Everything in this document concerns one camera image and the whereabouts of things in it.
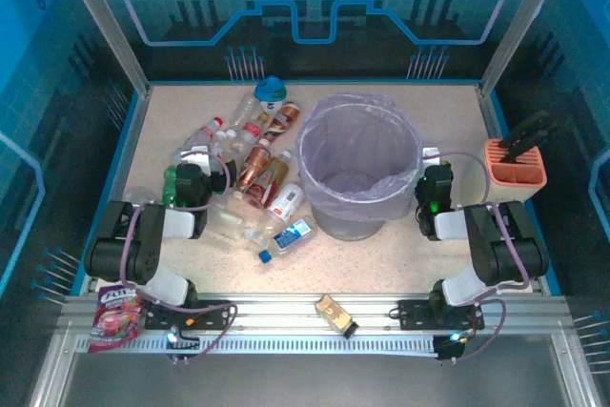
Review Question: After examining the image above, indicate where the aluminium frame post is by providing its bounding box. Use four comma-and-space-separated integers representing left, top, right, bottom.
478, 0, 576, 96
52, 0, 153, 96

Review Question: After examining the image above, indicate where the aluminium mounting rail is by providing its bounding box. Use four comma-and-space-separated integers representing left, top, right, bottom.
59, 293, 571, 335

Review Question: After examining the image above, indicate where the gold box with black cap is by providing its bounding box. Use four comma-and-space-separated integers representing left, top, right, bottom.
315, 293, 359, 339

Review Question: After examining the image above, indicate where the white bottle red print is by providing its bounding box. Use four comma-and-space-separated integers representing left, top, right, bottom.
265, 181, 306, 225

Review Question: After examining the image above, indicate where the white slotted cable tray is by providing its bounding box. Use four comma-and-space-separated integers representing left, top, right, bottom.
74, 334, 439, 356

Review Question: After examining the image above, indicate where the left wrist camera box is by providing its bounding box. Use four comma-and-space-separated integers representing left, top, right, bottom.
180, 142, 214, 160

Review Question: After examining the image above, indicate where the blue label bottle blue cap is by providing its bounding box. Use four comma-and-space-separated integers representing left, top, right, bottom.
258, 215, 319, 265

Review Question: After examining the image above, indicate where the copper label drink bottle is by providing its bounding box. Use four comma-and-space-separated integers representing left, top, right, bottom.
236, 137, 273, 193

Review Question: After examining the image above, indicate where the orange white knife block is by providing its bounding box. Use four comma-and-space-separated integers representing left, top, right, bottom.
484, 137, 548, 203

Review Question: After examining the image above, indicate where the white bottle big blue cap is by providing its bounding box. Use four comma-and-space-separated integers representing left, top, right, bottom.
254, 75, 290, 115

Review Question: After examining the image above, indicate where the green plastic bottle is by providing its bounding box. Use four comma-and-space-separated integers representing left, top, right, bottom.
161, 164, 180, 208

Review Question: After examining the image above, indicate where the clear bottle red cap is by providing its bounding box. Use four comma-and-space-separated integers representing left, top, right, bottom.
183, 115, 225, 153

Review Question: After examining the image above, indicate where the purple candy bag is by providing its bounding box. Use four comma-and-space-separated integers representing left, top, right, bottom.
88, 284, 147, 355

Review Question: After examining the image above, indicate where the gold red label bottle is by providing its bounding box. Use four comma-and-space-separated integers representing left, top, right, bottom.
245, 150, 293, 211

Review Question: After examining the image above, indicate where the black connector box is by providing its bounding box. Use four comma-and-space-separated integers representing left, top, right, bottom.
433, 330, 471, 364
164, 328, 201, 366

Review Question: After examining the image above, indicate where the red label bottle yellow cap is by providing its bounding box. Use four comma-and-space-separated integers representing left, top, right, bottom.
235, 113, 269, 153

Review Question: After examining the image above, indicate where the grey waste bin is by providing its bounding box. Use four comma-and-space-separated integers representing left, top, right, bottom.
295, 92, 424, 242

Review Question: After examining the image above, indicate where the brown coffee drink bottle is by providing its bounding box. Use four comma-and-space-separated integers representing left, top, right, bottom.
260, 100, 301, 145

